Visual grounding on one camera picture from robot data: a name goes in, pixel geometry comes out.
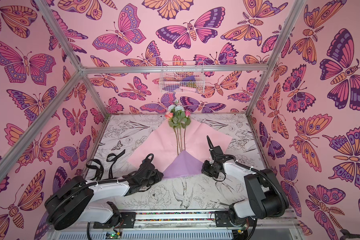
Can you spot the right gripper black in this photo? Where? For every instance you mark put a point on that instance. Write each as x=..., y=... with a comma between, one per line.
x=215, y=153

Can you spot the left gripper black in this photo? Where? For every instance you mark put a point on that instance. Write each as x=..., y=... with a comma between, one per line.
x=158, y=177

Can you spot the purple pink wrapping paper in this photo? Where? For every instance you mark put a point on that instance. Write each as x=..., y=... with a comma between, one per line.
x=169, y=159

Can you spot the small pink fake rose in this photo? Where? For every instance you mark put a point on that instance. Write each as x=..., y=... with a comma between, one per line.
x=187, y=121

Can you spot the orange pink fake rose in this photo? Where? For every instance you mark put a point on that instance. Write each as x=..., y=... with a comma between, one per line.
x=170, y=117

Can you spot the white fake flower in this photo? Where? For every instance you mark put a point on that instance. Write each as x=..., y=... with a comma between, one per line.
x=179, y=112

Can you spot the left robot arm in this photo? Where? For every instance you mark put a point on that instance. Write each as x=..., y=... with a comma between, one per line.
x=82, y=200

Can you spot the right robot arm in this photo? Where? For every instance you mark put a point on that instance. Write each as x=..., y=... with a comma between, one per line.
x=266, y=198

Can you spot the black printed ribbon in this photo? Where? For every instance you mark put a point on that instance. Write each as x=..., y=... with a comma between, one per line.
x=97, y=166

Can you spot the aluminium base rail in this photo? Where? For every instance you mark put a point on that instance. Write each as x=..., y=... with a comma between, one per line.
x=184, y=225

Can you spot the white wire basket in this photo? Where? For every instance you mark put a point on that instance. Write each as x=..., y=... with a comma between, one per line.
x=182, y=77

